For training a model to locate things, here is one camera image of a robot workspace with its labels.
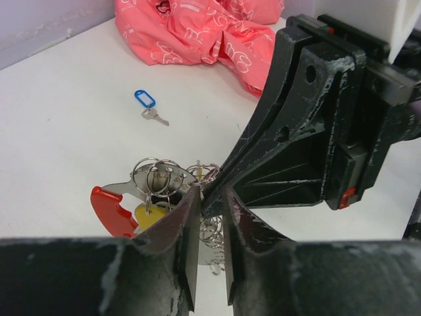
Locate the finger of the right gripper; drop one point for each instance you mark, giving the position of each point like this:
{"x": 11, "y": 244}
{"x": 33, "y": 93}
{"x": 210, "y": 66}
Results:
{"x": 285, "y": 154}

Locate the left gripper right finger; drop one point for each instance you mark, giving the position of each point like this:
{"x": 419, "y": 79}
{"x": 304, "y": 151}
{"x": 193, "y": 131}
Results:
{"x": 269, "y": 274}

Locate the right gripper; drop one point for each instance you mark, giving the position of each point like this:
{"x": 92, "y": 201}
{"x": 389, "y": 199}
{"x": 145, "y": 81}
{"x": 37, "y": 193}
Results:
{"x": 387, "y": 105}

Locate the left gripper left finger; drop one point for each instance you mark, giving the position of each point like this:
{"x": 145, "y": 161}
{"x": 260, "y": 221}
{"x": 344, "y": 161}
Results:
{"x": 154, "y": 273}

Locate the pink patterned cloth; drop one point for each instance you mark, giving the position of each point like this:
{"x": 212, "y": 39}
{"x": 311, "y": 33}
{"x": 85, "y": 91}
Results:
{"x": 236, "y": 34}

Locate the yellow tag on holder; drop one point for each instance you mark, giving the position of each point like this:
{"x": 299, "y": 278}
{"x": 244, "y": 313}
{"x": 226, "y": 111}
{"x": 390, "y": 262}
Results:
{"x": 148, "y": 217}

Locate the key with light blue tag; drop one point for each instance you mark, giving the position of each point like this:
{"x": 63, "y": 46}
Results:
{"x": 149, "y": 103}

